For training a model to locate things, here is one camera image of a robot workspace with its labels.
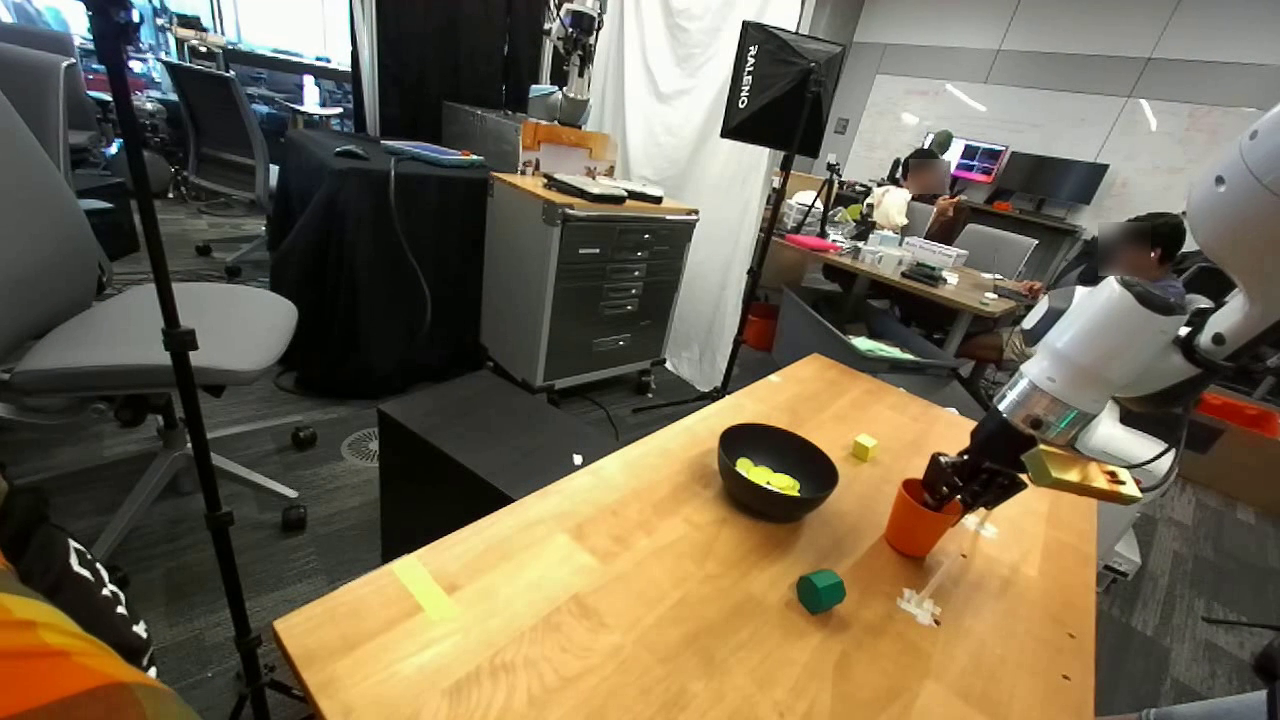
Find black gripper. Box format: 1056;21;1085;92
914;413;1034;519

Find orange plastic cup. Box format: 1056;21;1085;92
881;478;970;565

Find pale yellow cup contents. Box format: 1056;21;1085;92
733;451;806;506

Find black bowl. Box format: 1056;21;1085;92
714;419;844;525

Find cluttered wooden desk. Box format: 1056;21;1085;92
777;232;1034;323

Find white plastic storage box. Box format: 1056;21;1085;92
850;232;966;277

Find light grey desk chair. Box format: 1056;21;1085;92
950;220;1040;286

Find red bucket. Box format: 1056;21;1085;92
735;295;785;361

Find red box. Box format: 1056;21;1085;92
1192;386;1280;446

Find dark haired person grey shirt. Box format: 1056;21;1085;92
1104;209;1196;316

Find black computer monitor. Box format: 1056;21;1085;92
990;149;1111;226

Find dark haired seated person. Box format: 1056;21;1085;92
892;146;983;244

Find monitor with pink screen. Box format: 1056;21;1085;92
946;136;1010;187

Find grey drawer cabinet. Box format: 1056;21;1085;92
477;171;699;398

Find black softbox light on stand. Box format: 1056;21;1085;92
714;15;850;402

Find white curtain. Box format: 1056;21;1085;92
585;0;813;398

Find black keyboard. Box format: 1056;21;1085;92
538;170;630;203

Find low black platform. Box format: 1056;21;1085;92
374;361;714;565

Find orange and white box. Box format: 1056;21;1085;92
515;117;620;181

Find yellow tape strip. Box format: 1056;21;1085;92
387;551;462;625

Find blue flat item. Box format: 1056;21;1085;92
374;136;486;171

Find black cloth covered table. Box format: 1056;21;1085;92
269;126;491;402

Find tall black backdrop panel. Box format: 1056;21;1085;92
374;0;551;152

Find black tripod stand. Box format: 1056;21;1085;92
78;0;276;720

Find grey armrest office chair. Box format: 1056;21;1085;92
164;55;276;265

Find grey cushioned office chair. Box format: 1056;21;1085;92
0;84;313;604

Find person in orange shirt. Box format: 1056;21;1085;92
0;455;200;720

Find grey high back chair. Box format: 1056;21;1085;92
0;37;76;177

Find white pedestal red lettering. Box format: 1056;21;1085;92
1085;398;1182;575

